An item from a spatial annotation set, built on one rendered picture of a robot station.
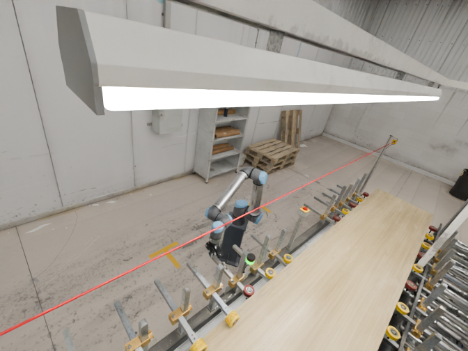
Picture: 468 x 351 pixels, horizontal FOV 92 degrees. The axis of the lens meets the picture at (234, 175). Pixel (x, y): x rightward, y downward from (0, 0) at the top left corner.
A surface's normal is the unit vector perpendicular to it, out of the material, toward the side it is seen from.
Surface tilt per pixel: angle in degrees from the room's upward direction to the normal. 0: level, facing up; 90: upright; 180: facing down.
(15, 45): 90
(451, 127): 90
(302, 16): 90
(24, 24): 90
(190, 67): 61
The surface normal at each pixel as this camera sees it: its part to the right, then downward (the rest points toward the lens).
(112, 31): 0.67, -0.01
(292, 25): 0.67, 0.47
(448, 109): -0.69, 0.25
